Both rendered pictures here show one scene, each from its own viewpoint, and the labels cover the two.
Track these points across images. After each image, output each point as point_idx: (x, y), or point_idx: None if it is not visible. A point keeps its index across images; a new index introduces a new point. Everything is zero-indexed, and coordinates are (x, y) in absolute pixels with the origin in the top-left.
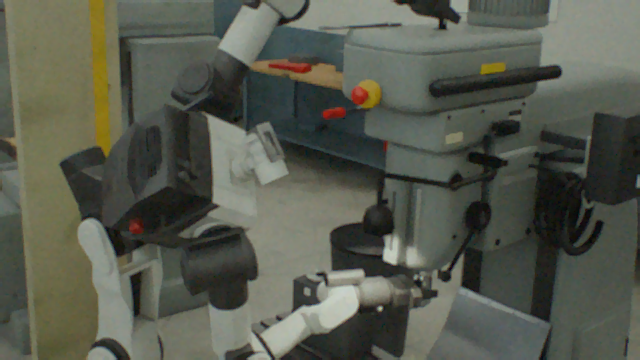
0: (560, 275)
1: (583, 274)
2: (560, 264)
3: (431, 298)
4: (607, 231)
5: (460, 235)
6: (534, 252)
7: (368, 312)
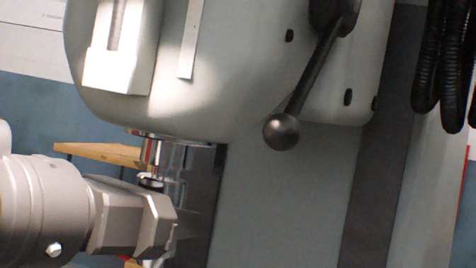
0: (405, 222)
1: (432, 228)
2: (407, 198)
3: (186, 237)
4: (455, 152)
5: (295, 41)
6: (346, 178)
7: (15, 259)
